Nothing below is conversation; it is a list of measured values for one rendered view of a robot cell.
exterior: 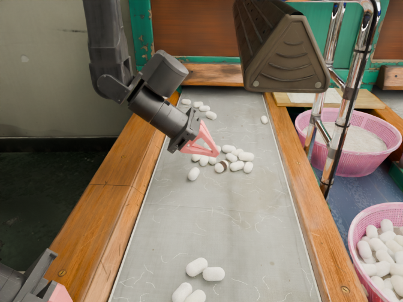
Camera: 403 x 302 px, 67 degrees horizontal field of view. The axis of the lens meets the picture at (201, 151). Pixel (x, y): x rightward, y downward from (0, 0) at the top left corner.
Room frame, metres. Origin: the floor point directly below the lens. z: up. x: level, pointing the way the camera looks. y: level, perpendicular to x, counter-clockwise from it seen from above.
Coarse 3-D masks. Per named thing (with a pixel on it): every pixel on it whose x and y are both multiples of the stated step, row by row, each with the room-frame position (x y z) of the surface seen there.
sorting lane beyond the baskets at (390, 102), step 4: (384, 100) 1.00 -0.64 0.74; (388, 100) 1.00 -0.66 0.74; (392, 100) 1.00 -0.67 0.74; (396, 100) 1.00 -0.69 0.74; (400, 100) 1.00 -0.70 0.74; (388, 104) 0.97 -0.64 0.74; (392, 104) 0.97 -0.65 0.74; (396, 104) 0.97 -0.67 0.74; (400, 104) 0.97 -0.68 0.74; (392, 108) 0.93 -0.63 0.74; (396, 108) 0.93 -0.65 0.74; (400, 108) 0.93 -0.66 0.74; (396, 112) 0.90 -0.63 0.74; (400, 112) 0.90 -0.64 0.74; (400, 116) 0.87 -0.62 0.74
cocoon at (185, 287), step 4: (184, 284) 0.27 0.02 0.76; (188, 284) 0.27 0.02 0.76; (180, 288) 0.26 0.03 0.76; (184, 288) 0.26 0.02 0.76; (188, 288) 0.26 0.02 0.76; (176, 292) 0.26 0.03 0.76; (180, 292) 0.26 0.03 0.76; (184, 292) 0.26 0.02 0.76; (188, 292) 0.26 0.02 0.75; (172, 296) 0.25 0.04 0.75; (176, 296) 0.25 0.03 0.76; (180, 296) 0.25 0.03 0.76; (184, 296) 0.25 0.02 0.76; (172, 300) 0.25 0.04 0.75; (176, 300) 0.25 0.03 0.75; (180, 300) 0.25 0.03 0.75; (184, 300) 0.25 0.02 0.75
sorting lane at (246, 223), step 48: (192, 96) 1.04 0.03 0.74; (240, 96) 1.04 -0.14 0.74; (240, 144) 0.69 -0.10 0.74; (192, 192) 0.50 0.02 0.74; (240, 192) 0.50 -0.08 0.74; (288, 192) 0.50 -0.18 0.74; (144, 240) 0.37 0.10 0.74; (192, 240) 0.37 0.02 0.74; (240, 240) 0.37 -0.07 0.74; (288, 240) 0.37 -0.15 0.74; (144, 288) 0.27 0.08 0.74; (192, 288) 0.27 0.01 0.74; (240, 288) 0.27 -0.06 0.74; (288, 288) 0.27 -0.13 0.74
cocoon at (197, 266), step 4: (196, 260) 0.31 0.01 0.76; (200, 260) 0.31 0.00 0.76; (204, 260) 0.31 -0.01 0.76; (188, 264) 0.30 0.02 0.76; (192, 264) 0.30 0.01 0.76; (196, 264) 0.30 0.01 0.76; (200, 264) 0.30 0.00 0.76; (204, 264) 0.30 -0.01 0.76; (188, 268) 0.30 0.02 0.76; (192, 268) 0.29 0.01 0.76; (196, 268) 0.30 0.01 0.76; (200, 268) 0.30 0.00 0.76; (204, 268) 0.30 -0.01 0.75; (188, 272) 0.29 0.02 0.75; (192, 272) 0.29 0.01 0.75; (196, 272) 0.29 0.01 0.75; (200, 272) 0.30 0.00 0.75
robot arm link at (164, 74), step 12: (156, 60) 0.53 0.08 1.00; (168, 60) 0.53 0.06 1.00; (144, 72) 0.53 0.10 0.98; (156, 72) 0.53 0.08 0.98; (168, 72) 0.52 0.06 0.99; (180, 72) 0.52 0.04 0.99; (108, 84) 0.51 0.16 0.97; (120, 84) 0.51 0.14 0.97; (132, 84) 0.52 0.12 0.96; (156, 84) 0.52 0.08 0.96; (168, 84) 0.52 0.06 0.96; (108, 96) 0.51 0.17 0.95; (120, 96) 0.51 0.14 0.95; (168, 96) 0.53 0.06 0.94
